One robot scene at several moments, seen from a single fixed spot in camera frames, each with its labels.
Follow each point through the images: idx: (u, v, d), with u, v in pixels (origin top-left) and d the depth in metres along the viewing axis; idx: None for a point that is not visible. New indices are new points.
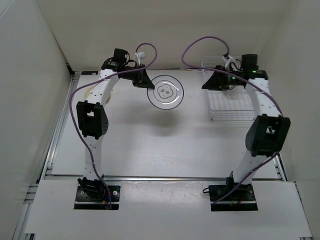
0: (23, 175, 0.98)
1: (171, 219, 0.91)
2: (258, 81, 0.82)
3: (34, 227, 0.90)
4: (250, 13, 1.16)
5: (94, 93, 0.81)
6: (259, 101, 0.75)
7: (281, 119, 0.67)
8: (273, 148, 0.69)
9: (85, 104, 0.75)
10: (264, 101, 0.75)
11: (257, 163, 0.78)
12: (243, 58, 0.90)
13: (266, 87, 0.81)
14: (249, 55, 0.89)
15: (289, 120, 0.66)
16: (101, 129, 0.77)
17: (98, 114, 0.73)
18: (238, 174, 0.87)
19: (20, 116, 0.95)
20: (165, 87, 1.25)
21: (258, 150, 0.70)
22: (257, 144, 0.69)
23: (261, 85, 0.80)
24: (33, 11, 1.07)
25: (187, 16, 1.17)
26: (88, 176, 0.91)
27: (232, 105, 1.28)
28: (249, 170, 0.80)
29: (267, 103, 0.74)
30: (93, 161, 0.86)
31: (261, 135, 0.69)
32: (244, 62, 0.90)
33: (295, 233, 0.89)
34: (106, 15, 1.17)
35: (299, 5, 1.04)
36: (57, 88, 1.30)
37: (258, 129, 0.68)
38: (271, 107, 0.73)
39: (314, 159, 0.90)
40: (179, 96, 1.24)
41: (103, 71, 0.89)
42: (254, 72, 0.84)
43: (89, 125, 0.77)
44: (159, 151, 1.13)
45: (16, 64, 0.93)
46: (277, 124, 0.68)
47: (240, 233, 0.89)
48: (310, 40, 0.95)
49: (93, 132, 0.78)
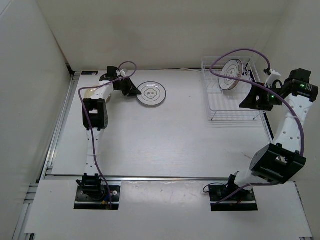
0: (23, 175, 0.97)
1: (171, 219, 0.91)
2: (299, 100, 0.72)
3: (34, 227, 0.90)
4: (250, 14, 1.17)
5: (96, 93, 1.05)
6: (284, 126, 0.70)
7: (296, 155, 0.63)
8: (277, 178, 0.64)
9: (90, 101, 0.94)
10: (291, 128, 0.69)
11: (256, 180, 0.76)
12: (292, 72, 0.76)
13: (305, 111, 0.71)
14: (302, 69, 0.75)
15: (304, 160, 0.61)
16: (104, 120, 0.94)
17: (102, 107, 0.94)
18: (239, 179, 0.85)
19: (20, 115, 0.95)
20: (147, 90, 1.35)
21: (259, 171, 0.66)
22: (260, 164, 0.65)
23: (299, 107, 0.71)
24: (33, 11, 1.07)
25: (187, 16, 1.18)
26: (88, 173, 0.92)
27: (232, 105, 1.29)
28: (247, 182, 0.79)
29: (291, 132, 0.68)
30: (94, 152, 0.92)
31: (268, 160, 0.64)
32: (292, 75, 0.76)
33: (295, 233, 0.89)
34: (106, 15, 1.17)
35: (298, 5, 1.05)
36: (57, 88, 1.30)
37: (266, 153, 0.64)
38: (293, 138, 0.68)
39: (314, 158, 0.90)
40: (161, 88, 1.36)
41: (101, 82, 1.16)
42: (301, 88, 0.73)
43: (93, 118, 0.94)
44: (159, 151, 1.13)
45: (16, 64, 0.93)
46: (291, 157, 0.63)
47: (240, 233, 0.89)
48: (310, 41, 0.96)
49: (98, 125, 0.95)
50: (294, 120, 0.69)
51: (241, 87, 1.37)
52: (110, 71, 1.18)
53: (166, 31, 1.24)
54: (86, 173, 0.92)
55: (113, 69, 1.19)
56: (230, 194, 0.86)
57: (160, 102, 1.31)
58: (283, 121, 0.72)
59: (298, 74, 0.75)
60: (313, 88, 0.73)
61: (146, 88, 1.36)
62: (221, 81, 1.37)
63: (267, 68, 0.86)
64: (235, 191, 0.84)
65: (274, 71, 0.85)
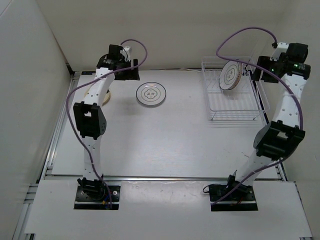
0: (23, 175, 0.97)
1: (171, 219, 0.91)
2: (294, 78, 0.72)
3: (34, 227, 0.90)
4: (250, 14, 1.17)
5: (90, 93, 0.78)
6: (283, 104, 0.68)
7: (296, 130, 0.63)
8: (279, 152, 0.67)
9: (82, 105, 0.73)
10: (289, 105, 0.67)
11: (261, 164, 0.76)
12: (289, 49, 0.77)
13: (300, 88, 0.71)
14: (299, 44, 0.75)
15: (304, 132, 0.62)
16: (100, 128, 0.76)
17: (96, 116, 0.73)
18: (239, 173, 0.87)
19: (20, 115, 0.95)
20: (146, 91, 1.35)
21: (262, 149, 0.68)
22: (263, 142, 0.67)
23: (295, 85, 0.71)
24: (33, 11, 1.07)
25: (187, 16, 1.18)
26: (88, 177, 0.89)
27: (232, 105, 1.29)
28: (251, 170, 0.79)
29: (290, 109, 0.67)
30: (92, 162, 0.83)
31: (269, 138, 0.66)
32: (288, 53, 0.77)
33: (295, 233, 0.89)
34: (106, 15, 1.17)
35: (299, 5, 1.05)
36: (57, 88, 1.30)
37: (267, 133, 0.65)
38: (291, 114, 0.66)
39: (314, 158, 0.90)
40: (159, 86, 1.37)
41: (98, 69, 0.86)
42: (295, 67, 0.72)
43: (87, 125, 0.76)
44: (159, 151, 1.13)
45: (16, 64, 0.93)
46: (291, 132, 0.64)
47: (240, 232, 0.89)
48: (310, 40, 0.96)
49: (92, 132, 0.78)
50: (291, 98, 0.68)
51: (241, 87, 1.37)
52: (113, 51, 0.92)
53: (165, 31, 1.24)
54: (85, 176, 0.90)
55: (116, 49, 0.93)
56: (229, 193, 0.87)
57: (161, 98, 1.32)
58: (281, 99, 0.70)
59: (294, 50, 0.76)
60: (307, 66, 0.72)
61: (144, 89, 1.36)
62: (221, 80, 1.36)
63: (274, 42, 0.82)
64: (236, 186, 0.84)
65: (280, 45, 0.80)
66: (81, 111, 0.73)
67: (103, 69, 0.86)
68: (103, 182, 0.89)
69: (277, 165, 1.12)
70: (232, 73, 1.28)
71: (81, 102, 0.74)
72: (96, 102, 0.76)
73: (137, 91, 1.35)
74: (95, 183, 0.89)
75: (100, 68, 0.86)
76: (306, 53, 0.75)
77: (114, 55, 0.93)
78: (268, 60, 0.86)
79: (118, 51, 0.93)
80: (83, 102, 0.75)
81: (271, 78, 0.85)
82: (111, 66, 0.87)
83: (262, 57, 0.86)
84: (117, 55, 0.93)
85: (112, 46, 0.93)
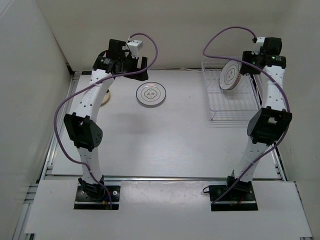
0: (23, 175, 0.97)
1: (171, 220, 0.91)
2: (274, 69, 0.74)
3: (34, 227, 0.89)
4: (250, 14, 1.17)
5: (82, 103, 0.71)
6: (268, 92, 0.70)
7: (284, 114, 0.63)
8: (271, 137, 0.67)
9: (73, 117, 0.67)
10: (274, 92, 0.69)
11: (258, 152, 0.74)
12: (264, 43, 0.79)
13: (281, 76, 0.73)
14: (275, 38, 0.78)
15: (291, 115, 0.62)
16: (93, 141, 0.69)
17: (89, 130, 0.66)
18: (238, 170, 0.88)
19: (20, 115, 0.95)
20: (146, 91, 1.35)
21: (257, 137, 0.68)
22: (256, 130, 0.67)
23: (276, 74, 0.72)
24: (33, 11, 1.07)
25: (187, 16, 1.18)
26: (87, 181, 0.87)
27: (233, 105, 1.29)
28: (250, 161, 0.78)
29: (275, 95, 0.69)
30: (89, 170, 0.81)
31: (261, 125, 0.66)
32: (265, 46, 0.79)
33: (295, 233, 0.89)
34: (106, 15, 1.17)
35: (298, 5, 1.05)
36: (57, 88, 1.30)
37: (258, 120, 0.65)
38: (277, 100, 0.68)
39: (314, 158, 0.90)
40: (159, 86, 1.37)
41: (95, 71, 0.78)
42: (272, 59, 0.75)
43: (80, 137, 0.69)
44: (159, 151, 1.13)
45: (16, 64, 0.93)
46: (280, 117, 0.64)
47: (240, 232, 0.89)
48: (310, 40, 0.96)
49: (85, 144, 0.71)
50: (274, 86, 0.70)
51: (241, 87, 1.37)
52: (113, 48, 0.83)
53: (165, 31, 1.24)
54: (84, 180, 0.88)
55: (117, 46, 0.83)
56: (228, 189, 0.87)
57: (161, 98, 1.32)
58: (266, 89, 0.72)
59: (270, 43, 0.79)
60: (282, 58, 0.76)
61: (144, 89, 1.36)
62: (221, 80, 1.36)
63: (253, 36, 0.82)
64: (236, 181, 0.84)
65: (260, 39, 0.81)
66: (72, 124, 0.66)
67: (100, 71, 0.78)
68: (102, 185, 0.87)
69: (277, 165, 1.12)
70: (232, 73, 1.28)
71: (72, 114, 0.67)
72: (89, 114, 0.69)
73: (137, 91, 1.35)
74: (95, 187, 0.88)
75: (97, 71, 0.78)
76: (280, 45, 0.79)
77: (114, 53, 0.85)
78: (250, 54, 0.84)
79: (118, 47, 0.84)
80: (74, 113, 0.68)
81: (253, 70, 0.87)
82: (108, 69, 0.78)
83: (245, 52, 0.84)
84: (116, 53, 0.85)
85: (112, 42, 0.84)
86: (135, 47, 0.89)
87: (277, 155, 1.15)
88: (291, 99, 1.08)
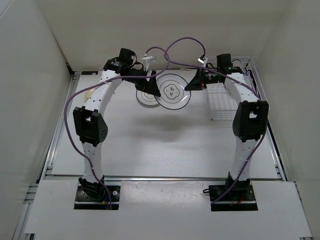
0: (23, 175, 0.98)
1: (170, 219, 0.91)
2: (234, 75, 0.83)
3: (34, 227, 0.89)
4: (250, 13, 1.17)
5: (92, 99, 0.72)
6: (239, 90, 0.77)
7: (260, 102, 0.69)
8: (257, 130, 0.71)
9: (82, 110, 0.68)
10: (244, 90, 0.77)
11: (249, 149, 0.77)
12: (218, 59, 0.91)
13: (243, 78, 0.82)
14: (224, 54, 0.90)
15: (268, 103, 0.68)
16: (99, 135, 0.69)
17: (95, 123, 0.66)
18: (235, 170, 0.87)
19: (20, 116, 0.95)
20: None
21: (246, 134, 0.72)
22: (243, 128, 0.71)
23: (238, 78, 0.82)
24: (33, 11, 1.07)
25: (188, 16, 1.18)
26: (87, 179, 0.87)
27: (232, 105, 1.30)
28: (244, 159, 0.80)
29: (246, 91, 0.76)
30: (91, 167, 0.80)
31: (246, 121, 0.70)
32: (219, 61, 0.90)
33: (296, 234, 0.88)
34: (106, 15, 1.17)
35: (298, 5, 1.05)
36: (57, 88, 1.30)
37: (242, 115, 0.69)
38: (249, 94, 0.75)
39: (314, 158, 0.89)
40: None
41: (105, 71, 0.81)
42: (230, 69, 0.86)
43: (87, 132, 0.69)
44: (159, 151, 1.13)
45: (16, 64, 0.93)
46: (258, 108, 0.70)
47: (240, 232, 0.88)
48: (309, 40, 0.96)
49: (91, 139, 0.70)
50: (241, 85, 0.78)
51: None
52: (123, 54, 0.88)
53: (165, 31, 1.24)
54: (84, 178, 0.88)
55: (127, 53, 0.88)
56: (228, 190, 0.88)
57: None
58: (235, 91, 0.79)
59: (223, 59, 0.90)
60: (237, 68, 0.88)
61: None
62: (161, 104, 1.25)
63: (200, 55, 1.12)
64: (234, 182, 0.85)
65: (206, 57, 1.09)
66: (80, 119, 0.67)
67: (110, 71, 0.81)
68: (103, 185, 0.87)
69: (276, 165, 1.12)
70: (178, 94, 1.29)
71: (81, 107, 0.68)
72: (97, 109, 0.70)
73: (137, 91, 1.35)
74: (95, 186, 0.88)
75: (107, 71, 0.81)
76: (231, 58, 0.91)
77: (124, 59, 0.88)
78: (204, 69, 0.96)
79: (128, 55, 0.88)
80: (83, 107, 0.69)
81: (193, 88, 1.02)
82: (118, 70, 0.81)
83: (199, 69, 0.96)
84: (126, 59, 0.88)
85: (123, 50, 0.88)
86: (146, 60, 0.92)
87: (277, 155, 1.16)
88: (290, 99, 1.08)
